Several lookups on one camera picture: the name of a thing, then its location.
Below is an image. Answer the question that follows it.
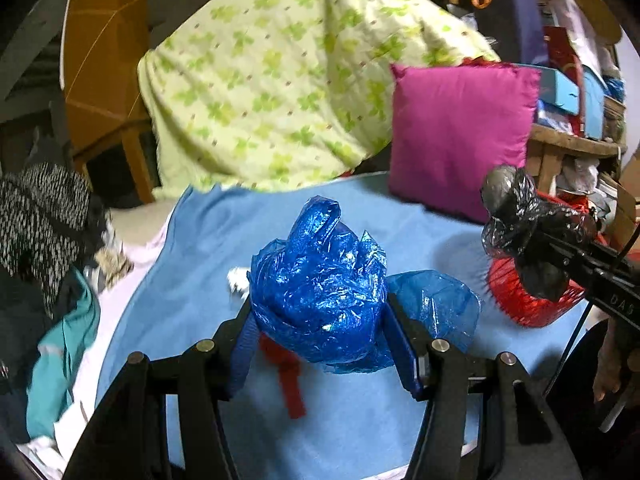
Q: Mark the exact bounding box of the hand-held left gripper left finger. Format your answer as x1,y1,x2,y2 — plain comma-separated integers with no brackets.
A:
62,300,261,480

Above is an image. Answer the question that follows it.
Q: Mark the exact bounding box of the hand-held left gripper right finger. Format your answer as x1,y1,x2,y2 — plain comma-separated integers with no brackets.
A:
385,292,583,480

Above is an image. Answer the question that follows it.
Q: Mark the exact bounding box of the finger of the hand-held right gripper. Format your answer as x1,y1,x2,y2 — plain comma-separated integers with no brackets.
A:
542,232,640,276
525,249,603,286

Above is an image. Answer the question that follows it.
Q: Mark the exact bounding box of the red ribbon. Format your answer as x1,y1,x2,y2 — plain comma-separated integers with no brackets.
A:
257,335,307,420

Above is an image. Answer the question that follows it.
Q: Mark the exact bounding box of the black plastic bag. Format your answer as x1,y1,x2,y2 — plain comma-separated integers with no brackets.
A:
480,164,598,303

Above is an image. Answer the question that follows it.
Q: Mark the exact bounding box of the blue plastic bag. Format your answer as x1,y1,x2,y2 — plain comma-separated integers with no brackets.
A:
248,196,483,373

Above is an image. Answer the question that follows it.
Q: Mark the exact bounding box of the person's right hand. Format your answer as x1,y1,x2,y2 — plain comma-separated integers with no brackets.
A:
592,317,640,403

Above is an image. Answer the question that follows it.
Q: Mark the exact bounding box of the cardboard box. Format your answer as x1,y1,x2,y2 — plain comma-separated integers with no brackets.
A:
600,170,640,253

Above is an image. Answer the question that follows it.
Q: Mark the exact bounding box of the red mesh basket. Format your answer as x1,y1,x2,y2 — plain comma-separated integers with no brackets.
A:
487,195,608,328

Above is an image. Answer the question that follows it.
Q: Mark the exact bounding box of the white crumpled paper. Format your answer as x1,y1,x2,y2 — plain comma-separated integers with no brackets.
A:
226,267,251,295

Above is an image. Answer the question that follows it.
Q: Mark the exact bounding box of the light blue blanket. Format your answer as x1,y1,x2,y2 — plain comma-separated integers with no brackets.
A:
95,177,591,480

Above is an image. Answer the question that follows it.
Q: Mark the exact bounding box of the wooden shelf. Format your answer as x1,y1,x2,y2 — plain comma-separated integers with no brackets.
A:
525,124,626,196

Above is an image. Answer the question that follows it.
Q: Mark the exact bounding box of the pale bed sheet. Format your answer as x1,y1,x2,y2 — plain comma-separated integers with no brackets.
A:
52,202,176,461

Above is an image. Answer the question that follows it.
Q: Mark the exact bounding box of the blue box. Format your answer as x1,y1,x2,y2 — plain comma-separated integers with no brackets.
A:
536,66,608,141

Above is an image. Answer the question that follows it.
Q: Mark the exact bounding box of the beige patterned cloth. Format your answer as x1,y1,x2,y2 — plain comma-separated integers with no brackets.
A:
95,247,134,282

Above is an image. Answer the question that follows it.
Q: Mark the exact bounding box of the magenta pillow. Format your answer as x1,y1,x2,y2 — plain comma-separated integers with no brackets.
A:
387,62,543,223

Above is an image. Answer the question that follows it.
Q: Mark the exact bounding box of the teal garment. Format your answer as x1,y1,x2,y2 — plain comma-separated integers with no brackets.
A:
25,265,101,441

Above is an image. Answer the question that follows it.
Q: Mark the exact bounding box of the red box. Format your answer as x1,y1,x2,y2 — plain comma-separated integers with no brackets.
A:
542,25,584,136

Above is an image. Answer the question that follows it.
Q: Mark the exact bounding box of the dark garment pile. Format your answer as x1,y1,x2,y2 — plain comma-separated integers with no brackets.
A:
0,260,56,443

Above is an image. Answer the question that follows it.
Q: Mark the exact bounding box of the white crumpled cloth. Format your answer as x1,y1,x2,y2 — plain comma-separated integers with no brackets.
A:
15,435,67,478

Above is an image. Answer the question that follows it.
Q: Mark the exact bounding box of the navy cloth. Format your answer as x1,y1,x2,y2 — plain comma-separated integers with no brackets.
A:
492,0,549,67

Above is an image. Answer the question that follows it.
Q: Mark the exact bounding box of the black white speckled garment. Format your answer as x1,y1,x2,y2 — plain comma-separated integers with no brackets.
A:
0,162,108,316

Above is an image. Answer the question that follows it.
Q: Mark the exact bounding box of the green floral quilt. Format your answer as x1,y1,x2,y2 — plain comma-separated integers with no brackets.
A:
137,0,501,196

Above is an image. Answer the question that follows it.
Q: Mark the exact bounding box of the orange wooden cabinet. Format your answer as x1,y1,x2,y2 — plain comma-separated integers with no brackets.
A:
60,0,161,203

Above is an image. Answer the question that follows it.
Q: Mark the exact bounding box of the black cable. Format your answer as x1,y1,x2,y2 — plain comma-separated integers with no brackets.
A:
545,237,640,398

